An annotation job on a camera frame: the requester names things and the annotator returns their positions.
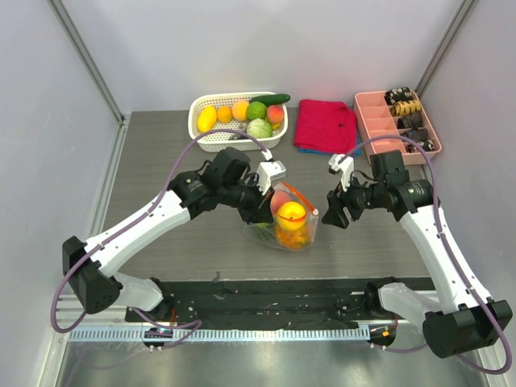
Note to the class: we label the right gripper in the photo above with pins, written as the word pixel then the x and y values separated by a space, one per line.
pixel 339 208

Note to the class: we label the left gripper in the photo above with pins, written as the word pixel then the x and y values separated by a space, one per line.
pixel 260 210

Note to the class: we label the clear zip top bag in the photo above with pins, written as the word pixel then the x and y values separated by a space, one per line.
pixel 311 224

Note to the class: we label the yellow apple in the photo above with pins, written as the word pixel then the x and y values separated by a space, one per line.
pixel 291 216

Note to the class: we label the green pear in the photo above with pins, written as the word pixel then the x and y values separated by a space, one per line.
pixel 263 231

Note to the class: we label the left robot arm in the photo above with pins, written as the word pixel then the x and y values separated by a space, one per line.
pixel 92 267

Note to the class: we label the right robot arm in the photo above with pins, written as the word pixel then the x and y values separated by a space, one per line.
pixel 464 317

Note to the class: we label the white plastic basket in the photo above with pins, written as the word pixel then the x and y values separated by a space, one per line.
pixel 218 141

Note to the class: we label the grey mushroom toy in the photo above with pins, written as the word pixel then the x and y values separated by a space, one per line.
pixel 240 132

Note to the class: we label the green cabbage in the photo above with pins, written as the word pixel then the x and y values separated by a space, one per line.
pixel 260 129

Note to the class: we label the small orange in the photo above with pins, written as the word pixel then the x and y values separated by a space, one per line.
pixel 224 114

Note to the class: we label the yellow mango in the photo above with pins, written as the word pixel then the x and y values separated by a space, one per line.
pixel 207 119

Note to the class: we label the red peach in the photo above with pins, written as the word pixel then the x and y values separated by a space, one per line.
pixel 275 114

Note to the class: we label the red folded cloth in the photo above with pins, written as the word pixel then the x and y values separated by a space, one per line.
pixel 316 117

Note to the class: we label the green cucumber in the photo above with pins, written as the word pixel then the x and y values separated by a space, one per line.
pixel 271 99

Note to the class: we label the pink divided tray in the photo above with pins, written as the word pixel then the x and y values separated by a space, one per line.
pixel 374 120

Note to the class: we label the black pink sock roll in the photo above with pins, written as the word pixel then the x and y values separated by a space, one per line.
pixel 427 145

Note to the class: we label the dark brown sock roll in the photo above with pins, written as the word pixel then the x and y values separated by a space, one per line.
pixel 409 121

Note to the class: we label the yellow striped sock roll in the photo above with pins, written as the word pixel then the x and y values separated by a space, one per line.
pixel 405 108

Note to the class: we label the dark floral sock roll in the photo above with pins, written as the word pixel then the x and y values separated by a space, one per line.
pixel 393 96

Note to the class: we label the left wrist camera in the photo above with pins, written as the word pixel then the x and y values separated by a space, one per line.
pixel 269 171

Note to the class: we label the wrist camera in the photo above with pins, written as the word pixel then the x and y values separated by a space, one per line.
pixel 269 171
pixel 342 165

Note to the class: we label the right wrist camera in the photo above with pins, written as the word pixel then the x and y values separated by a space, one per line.
pixel 342 165

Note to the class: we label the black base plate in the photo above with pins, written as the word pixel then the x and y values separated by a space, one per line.
pixel 270 305

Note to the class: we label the white slotted cable duct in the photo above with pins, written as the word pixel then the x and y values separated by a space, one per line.
pixel 152 334

